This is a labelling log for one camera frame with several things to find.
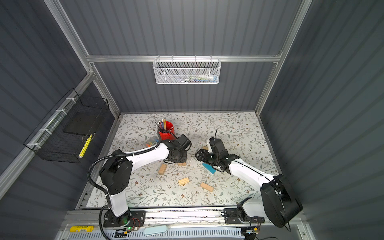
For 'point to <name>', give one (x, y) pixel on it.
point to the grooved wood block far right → (205, 147)
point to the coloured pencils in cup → (162, 125)
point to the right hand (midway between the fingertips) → (200, 157)
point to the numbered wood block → (207, 186)
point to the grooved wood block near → (183, 181)
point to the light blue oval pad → (155, 230)
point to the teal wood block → (209, 168)
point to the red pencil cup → (167, 136)
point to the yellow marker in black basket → (81, 153)
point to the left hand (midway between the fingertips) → (183, 159)
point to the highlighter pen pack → (151, 142)
